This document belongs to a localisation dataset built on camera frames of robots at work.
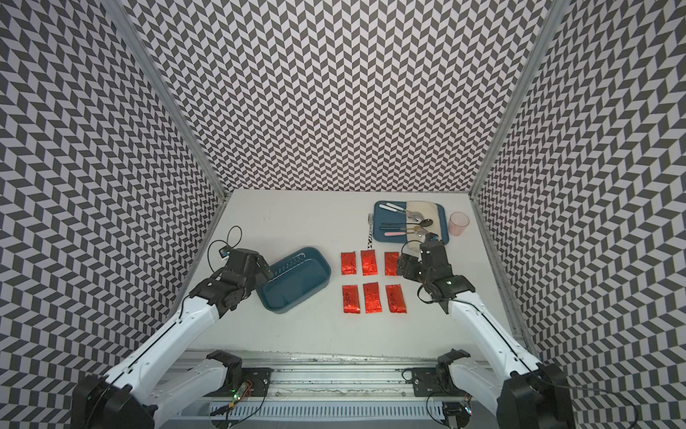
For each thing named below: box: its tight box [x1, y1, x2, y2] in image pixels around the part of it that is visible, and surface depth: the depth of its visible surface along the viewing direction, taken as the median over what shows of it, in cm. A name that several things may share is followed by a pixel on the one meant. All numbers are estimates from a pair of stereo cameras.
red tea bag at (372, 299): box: [362, 281, 384, 314], surface depth 90 cm
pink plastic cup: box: [448, 210, 471, 236], surface depth 104 cm
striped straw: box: [367, 212, 373, 250], surface depth 107 cm
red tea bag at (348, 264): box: [341, 251, 357, 276], surface depth 98 cm
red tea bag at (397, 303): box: [384, 284, 408, 314], surface depth 91 cm
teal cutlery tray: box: [372, 200, 450, 245], surface depth 110 cm
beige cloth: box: [406, 200, 443, 245], surface depth 111 cm
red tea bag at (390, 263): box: [384, 252, 400, 277], surface depth 100 cm
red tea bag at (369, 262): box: [360, 249, 379, 277], surface depth 99 cm
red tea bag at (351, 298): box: [342, 284, 361, 314], surface depth 90 cm
